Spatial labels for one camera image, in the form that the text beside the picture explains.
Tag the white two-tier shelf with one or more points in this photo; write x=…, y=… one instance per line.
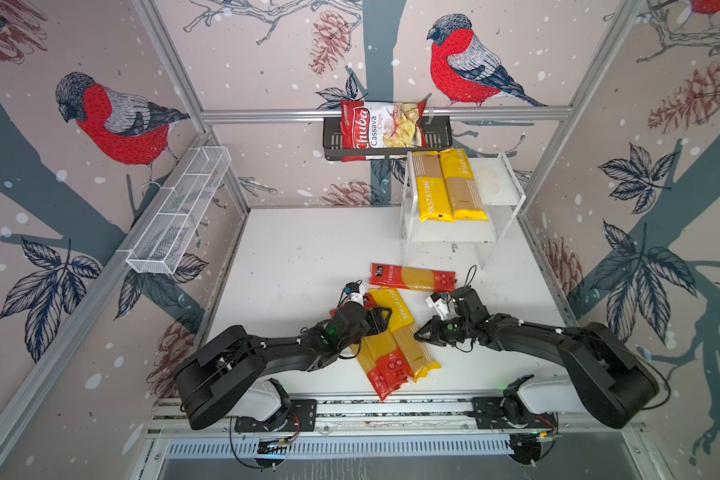
x=502, y=197

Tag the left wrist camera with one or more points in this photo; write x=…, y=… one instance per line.
x=355, y=291

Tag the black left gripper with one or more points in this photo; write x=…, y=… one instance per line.
x=375, y=319

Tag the red cassava chips bag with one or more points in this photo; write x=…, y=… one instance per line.
x=381, y=125

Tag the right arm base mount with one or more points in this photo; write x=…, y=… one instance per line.
x=494, y=413

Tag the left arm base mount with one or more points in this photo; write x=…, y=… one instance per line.
x=293, y=416

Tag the yellow spaghetti pack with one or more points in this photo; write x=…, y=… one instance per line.
x=402, y=326
x=433, y=201
x=463, y=193

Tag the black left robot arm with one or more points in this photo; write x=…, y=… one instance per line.
x=213, y=380

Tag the red spaghetti pack lower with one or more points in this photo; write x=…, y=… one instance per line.
x=386, y=373

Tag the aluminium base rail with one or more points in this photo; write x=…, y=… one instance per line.
x=363, y=415

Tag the red spaghetti pack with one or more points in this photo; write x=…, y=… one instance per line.
x=412, y=278
x=386, y=373
x=378, y=353

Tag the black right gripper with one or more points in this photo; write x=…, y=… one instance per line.
x=434, y=334

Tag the white wire mesh basket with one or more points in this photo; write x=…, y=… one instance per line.
x=170, y=231

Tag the black wall basket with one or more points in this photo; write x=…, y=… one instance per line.
x=437, y=132

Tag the red spaghetti pack upper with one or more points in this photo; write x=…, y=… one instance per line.
x=378, y=353

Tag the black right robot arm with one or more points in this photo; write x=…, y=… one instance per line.
x=609, y=380

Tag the red spaghetti pack rear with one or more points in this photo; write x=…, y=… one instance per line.
x=412, y=278

